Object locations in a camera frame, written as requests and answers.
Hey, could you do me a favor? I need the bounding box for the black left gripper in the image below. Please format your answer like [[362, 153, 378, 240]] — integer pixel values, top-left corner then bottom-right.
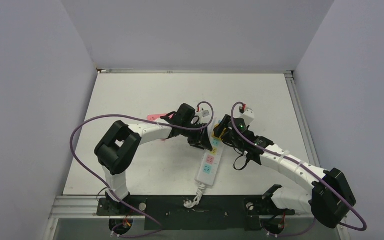
[[180, 121, 212, 151]]

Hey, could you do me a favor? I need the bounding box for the yellow plug adapter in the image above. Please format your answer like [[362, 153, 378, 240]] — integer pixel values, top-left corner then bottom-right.
[[211, 126, 227, 139]]

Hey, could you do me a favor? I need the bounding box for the pink triangular plug adapter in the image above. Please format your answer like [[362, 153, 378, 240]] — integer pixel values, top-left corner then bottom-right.
[[146, 113, 167, 121]]

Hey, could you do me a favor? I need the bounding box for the white power strip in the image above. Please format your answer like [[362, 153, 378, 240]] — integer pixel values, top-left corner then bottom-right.
[[194, 119, 226, 189]]

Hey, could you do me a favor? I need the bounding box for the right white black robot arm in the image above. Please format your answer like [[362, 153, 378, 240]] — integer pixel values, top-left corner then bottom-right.
[[213, 115, 356, 229]]

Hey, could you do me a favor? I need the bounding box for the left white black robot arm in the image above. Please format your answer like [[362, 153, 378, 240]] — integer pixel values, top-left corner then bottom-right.
[[94, 103, 213, 215]]

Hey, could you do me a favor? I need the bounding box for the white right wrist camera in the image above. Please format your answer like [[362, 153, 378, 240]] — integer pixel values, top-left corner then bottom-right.
[[239, 106, 255, 127]]

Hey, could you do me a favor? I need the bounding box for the white power strip cord plug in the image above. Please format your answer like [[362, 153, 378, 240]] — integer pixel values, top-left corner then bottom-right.
[[183, 184, 207, 209]]

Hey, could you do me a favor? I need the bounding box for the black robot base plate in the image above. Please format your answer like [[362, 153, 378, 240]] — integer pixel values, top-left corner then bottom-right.
[[96, 195, 296, 231]]

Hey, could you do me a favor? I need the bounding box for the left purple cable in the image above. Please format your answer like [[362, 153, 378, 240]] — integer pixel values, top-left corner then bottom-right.
[[69, 101, 215, 239]]

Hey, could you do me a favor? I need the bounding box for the purple cable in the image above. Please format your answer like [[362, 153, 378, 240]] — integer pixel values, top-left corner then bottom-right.
[[230, 101, 368, 239], [69, 101, 215, 239]]

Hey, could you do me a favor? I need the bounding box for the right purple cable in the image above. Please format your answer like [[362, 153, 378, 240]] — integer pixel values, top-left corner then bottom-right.
[[230, 101, 368, 239]]

